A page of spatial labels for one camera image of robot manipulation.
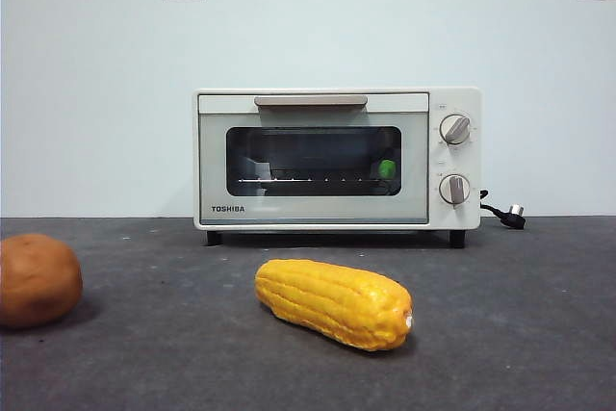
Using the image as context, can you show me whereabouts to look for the beige oven knob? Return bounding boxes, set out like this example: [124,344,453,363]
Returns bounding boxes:
[438,172,472,205]
[441,114,473,146]

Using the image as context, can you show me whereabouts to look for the glass oven door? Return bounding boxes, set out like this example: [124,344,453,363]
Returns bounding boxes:
[197,91,430,226]

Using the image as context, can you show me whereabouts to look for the brown potato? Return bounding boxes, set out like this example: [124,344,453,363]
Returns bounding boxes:
[0,233,84,329]

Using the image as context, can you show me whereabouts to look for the black power cord with plug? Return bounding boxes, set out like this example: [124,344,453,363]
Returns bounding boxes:
[478,188,527,229]

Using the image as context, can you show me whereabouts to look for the yellow corn cob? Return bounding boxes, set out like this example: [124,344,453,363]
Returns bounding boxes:
[254,258,415,352]

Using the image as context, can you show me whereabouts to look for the white toaster oven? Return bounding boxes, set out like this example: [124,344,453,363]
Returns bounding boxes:
[193,87,482,249]

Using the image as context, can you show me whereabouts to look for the metal wire oven rack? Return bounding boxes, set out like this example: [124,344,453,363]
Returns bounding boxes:
[238,173,391,187]

